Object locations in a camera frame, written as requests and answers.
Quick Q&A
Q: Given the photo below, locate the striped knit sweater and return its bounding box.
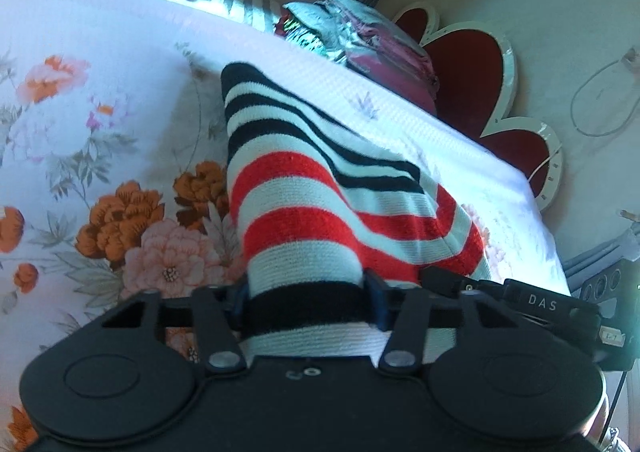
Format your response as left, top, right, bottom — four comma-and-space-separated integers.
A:
220, 63, 490, 360

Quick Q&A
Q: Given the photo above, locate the floral pink bed sheet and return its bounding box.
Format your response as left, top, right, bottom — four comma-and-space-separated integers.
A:
1, 0, 567, 451

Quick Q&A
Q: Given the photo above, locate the red white scalloped headboard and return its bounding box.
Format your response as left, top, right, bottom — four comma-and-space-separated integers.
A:
393, 2, 564, 211

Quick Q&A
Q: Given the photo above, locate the stack of folded quilts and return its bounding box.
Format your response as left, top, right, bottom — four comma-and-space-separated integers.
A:
274, 0, 439, 115

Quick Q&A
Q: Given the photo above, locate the wall cable loop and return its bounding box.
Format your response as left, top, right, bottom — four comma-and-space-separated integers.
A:
569, 46, 640, 138

